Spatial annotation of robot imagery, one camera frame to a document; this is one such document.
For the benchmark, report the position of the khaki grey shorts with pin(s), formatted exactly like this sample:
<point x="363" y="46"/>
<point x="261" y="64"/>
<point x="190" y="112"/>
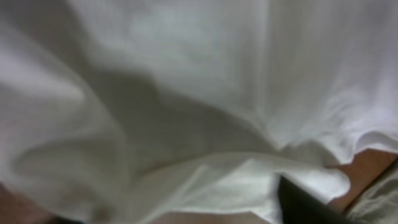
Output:
<point x="377" y="204"/>

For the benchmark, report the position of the white t-shirt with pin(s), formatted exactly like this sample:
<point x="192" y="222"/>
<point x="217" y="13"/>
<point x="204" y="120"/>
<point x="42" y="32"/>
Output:
<point x="123" y="111"/>

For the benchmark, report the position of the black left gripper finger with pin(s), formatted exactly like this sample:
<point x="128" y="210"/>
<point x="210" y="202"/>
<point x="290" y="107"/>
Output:
<point x="299" y="207"/>

